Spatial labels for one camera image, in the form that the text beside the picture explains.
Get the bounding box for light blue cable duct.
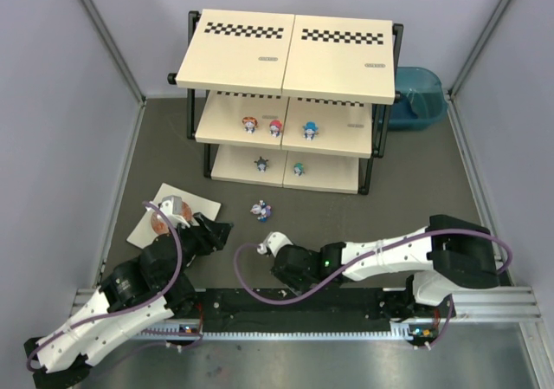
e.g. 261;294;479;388
132;322;431;341

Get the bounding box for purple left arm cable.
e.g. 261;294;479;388
26;199;204;373

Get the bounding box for white square plate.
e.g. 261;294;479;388
126;183;222;249

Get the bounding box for grey-hooded Doraemon figure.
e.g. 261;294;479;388
254;156;269;172

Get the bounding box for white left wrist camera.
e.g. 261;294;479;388
158;195;193;228

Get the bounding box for teal-hooded Doraemon figure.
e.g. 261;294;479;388
293;162;305;177

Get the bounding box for red patterned bowl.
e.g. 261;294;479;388
151;212;170;235

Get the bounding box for three-tier beige black shelf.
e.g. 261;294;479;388
167;9;404;195

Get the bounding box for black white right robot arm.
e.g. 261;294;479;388
257;215;500;307

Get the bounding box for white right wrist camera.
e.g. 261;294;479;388
256;231;293;257

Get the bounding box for teal plastic basin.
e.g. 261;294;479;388
389;67;448;131

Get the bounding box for pink-hooded Doraemon figure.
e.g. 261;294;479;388
269;120;283;138

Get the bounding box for blue bucket Doraemon figure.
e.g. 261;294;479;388
303;121;319;140

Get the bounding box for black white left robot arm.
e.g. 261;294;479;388
24;213;233;388

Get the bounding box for white sheep Doraemon figure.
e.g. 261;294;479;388
250;200;265;215

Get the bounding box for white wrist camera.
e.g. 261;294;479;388
256;231;293;257
158;195;193;228

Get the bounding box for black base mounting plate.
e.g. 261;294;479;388
176;288;448;332

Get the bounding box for orange lion Doraemon figure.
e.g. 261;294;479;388
242;116;258;134

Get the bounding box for purple white Doraemon figure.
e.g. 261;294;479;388
257;205;272;223

